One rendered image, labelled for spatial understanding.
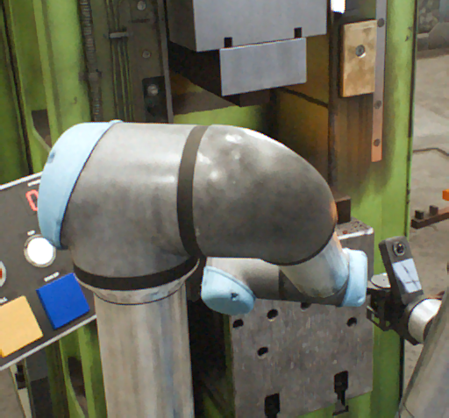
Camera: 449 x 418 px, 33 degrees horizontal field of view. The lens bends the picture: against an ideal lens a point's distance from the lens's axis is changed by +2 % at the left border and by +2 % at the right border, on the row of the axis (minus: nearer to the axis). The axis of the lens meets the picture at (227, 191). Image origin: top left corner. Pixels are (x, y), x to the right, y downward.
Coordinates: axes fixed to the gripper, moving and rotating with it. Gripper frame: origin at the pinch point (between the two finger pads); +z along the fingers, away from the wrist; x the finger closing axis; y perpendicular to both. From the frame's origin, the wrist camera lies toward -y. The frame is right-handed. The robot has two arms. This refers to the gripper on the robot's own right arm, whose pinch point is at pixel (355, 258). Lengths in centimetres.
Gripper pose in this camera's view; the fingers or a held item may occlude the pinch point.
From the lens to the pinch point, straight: 143.4
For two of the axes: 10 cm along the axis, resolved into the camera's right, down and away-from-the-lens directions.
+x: 9.1, -1.9, 3.7
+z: -4.1, -3.1, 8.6
